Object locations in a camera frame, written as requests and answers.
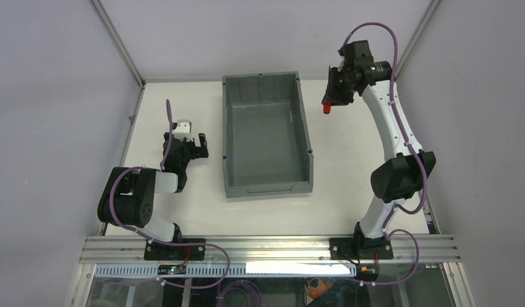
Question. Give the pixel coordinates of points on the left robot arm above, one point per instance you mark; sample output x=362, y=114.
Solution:
x=128, y=197

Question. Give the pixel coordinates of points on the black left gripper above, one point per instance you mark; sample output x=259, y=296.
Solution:
x=188, y=147

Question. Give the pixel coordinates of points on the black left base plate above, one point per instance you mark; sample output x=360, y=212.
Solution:
x=160, y=252

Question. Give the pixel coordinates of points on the grey plastic bin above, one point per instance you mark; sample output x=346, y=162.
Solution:
x=266, y=143

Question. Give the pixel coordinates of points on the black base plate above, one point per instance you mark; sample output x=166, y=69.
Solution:
x=160, y=252
x=342, y=250

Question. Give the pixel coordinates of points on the orange object under table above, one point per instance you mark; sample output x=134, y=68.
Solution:
x=315, y=287

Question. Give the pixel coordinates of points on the white slotted cable duct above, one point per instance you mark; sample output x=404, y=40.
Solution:
x=248, y=270

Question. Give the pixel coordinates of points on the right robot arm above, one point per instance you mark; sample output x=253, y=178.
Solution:
x=407, y=165

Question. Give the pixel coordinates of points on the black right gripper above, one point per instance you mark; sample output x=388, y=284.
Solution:
x=334, y=96

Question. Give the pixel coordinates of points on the red handled screwdriver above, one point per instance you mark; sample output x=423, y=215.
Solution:
x=327, y=107

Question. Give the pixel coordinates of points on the aluminium front rail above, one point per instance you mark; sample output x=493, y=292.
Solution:
x=127, y=249

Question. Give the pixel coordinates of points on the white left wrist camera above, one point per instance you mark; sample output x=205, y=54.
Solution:
x=182, y=130

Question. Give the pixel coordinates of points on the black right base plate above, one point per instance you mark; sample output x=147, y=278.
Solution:
x=342, y=250

